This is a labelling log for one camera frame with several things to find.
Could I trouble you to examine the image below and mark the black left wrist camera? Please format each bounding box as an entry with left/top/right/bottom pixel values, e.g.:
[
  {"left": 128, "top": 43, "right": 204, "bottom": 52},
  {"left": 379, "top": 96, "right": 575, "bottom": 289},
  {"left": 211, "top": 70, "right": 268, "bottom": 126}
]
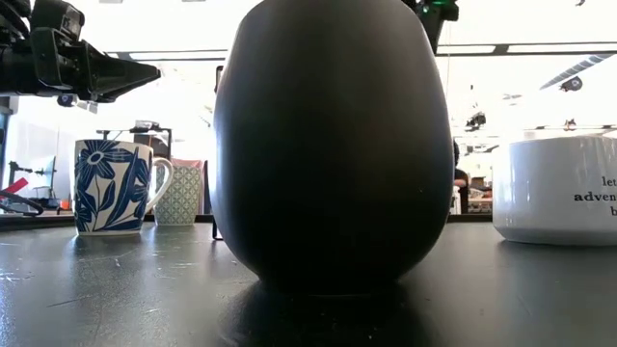
[{"left": 31, "top": 0, "right": 86, "bottom": 42}]

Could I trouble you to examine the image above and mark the black mug blue interior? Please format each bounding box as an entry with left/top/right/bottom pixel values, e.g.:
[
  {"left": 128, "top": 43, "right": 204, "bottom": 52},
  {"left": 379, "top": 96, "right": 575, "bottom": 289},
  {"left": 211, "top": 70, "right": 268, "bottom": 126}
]
[{"left": 209, "top": 0, "right": 455, "bottom": 296}]

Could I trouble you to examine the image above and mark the white mug black text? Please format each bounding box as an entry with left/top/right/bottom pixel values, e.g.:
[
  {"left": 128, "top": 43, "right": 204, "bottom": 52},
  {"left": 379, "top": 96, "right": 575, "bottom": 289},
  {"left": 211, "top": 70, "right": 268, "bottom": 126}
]
[{"left": 491, "top": 134, "right": 617, "bottom": 247}]

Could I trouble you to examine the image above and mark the person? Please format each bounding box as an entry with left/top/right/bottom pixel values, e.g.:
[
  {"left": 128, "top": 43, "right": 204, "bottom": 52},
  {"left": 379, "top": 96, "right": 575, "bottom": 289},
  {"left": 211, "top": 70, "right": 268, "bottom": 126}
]
[{"left": 451, "top": 138, "right": 471, "bottom": 216}]

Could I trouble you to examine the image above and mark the black cable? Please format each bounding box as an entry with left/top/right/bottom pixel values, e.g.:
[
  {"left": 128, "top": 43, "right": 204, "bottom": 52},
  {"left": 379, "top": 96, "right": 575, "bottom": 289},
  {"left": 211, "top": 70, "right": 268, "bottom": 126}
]
[{"left": 0, "top": 189, "right": 45, "bottom": 217}]

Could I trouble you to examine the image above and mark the teal lattice patterned mug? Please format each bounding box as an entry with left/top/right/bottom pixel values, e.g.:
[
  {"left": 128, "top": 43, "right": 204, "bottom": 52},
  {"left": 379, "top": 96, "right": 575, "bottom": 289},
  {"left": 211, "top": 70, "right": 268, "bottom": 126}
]
[{"left": 152, "top": 157, "right": 206, "bottom": 227}]

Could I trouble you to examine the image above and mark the white mug blue floral print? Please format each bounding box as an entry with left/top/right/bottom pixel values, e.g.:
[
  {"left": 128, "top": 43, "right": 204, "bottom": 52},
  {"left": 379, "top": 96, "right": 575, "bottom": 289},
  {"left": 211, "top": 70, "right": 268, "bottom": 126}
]
[{"left": 73, "top": 139, "right": 174, "bottom": 237}]

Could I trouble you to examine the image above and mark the red background object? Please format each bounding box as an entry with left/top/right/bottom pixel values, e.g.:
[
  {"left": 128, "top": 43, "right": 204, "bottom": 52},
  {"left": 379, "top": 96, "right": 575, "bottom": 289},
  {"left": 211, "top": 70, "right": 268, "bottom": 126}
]
[{"left": 2, "top": 176, "right": 30, "bottom": 195}]

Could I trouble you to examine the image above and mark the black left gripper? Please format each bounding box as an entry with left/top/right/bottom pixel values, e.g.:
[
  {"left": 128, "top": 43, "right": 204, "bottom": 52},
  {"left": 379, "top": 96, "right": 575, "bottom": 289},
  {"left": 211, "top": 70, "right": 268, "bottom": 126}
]
[{"left": 29, "top": 26, "right": 162, "bottom": 105}]

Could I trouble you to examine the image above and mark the black ceiling mounted device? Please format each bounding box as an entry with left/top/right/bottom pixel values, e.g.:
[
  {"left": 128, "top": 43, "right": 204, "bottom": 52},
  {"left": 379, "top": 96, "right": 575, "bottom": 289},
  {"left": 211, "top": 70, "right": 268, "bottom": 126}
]
[
  {"left": 465, "top": 111, "right": 488, "bottom": 132},
  {"left": 558, "top": 75, "right": 584, "bottom": 93}
]

